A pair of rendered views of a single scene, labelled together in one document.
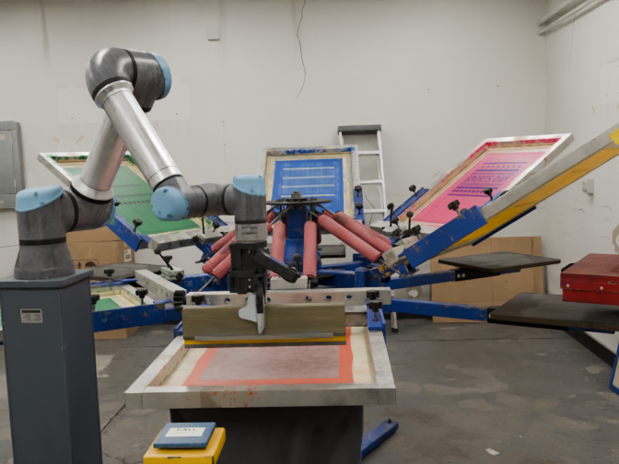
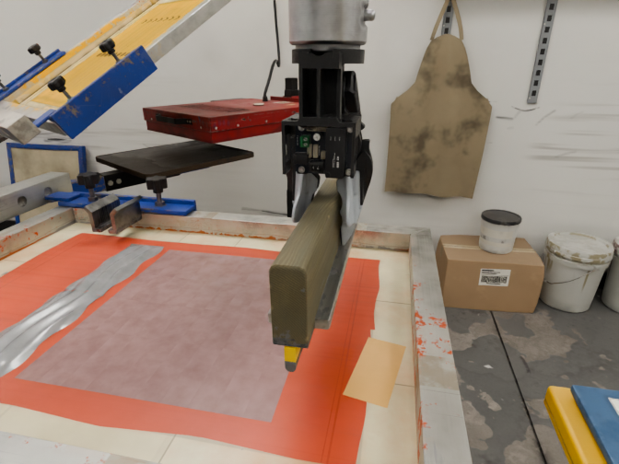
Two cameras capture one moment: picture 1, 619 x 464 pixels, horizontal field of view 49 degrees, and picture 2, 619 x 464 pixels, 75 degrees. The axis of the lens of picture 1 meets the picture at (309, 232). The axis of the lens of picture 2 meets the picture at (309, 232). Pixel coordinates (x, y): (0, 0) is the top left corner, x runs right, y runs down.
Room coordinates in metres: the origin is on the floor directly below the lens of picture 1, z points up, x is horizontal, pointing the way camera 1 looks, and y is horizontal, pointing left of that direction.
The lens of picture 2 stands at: (1.52, 0.56, 1.28)
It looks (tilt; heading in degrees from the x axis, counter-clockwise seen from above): 23 degrees down; 279
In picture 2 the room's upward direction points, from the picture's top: straight up
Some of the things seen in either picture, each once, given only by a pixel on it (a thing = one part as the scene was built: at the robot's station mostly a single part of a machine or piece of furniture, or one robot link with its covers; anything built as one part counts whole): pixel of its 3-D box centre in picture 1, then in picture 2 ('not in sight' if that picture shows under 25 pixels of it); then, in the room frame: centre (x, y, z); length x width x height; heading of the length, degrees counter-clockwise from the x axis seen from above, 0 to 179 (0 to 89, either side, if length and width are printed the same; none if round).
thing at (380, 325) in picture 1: (374, 323); (128, 214); (2.03, -0.19, 0.98); 0.30 x 0.05 x 0.07; 177
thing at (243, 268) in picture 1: (249, 267); (325, 114); (1.57, 0.14, 1.23); 0.09 x 0.08 x 0.12; 87
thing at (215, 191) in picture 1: (211, 200); not in sight; (1.60, 0.23, 1.39); 0.11 x 0.11 x 0.08; 57
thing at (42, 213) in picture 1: (42, 211); not in sight; (1.78, 0.69, 1.37); 0.13 x 0.12 x 0.14; 147
